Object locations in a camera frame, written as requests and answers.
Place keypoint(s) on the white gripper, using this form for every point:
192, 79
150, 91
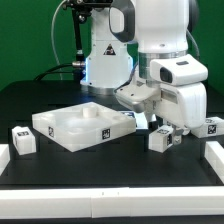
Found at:
136, 95

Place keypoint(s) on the white square tabletop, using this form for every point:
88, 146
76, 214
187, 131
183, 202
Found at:
82, 126

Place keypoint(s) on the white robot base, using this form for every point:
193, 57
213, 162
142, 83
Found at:
108, 65

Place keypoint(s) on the white right fence piece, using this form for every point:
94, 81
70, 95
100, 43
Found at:
214, 154

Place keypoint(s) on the white fence piece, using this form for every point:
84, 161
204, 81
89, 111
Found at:
214, 154
4, 157

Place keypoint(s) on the white front fence bar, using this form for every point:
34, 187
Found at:
111, 202

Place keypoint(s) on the white left fence piece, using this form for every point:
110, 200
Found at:
4, 157

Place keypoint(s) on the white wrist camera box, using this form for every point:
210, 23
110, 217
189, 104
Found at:
183, 99

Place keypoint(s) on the black camera stand pole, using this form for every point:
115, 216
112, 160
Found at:
81, 10

